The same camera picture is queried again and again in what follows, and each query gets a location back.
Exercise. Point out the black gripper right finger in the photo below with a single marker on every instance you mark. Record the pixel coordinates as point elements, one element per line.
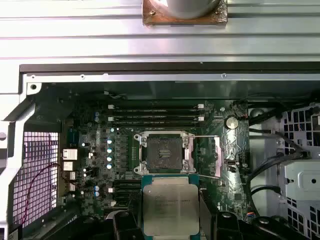
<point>220,227</point>

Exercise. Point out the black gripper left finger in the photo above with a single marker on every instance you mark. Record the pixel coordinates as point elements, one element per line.
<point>125,225</point>

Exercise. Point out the silver CPU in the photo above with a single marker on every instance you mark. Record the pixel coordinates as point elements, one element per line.
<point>170,207</point>

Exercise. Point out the metal socket cover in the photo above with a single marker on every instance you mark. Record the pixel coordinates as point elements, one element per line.
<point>217,157</point>

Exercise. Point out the CPU socket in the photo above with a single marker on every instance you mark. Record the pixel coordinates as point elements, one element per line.
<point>163,150</point>

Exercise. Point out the square black chip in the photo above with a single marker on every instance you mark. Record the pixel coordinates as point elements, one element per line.
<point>238,196</point>

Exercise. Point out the silver-topped capacitor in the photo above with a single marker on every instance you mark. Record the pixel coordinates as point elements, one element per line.
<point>109,150</point>
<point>109,158</point>
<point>109,166</point>
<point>109,141</point>

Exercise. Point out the internal board port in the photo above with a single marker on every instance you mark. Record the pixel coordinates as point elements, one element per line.
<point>231,163</point>

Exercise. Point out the silver rear port block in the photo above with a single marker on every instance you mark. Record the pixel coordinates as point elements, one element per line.
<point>68,165</point>
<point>69,154</point>

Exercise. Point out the green motherboard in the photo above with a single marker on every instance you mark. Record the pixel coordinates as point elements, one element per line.
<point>235,142</point>

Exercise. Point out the silver perforated drive cage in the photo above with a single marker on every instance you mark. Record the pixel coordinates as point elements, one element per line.
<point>300,175</point>

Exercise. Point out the blue rear port connector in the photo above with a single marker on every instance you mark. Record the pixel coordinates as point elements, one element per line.
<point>73,137</point>

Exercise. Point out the round coin battery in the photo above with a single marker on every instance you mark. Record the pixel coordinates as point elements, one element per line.
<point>231,122</point>

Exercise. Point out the silver board screw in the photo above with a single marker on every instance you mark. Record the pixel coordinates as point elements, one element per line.
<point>222,109</point>

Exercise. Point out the brown square base plate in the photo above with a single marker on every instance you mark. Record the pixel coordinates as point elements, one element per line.
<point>150,15</point>

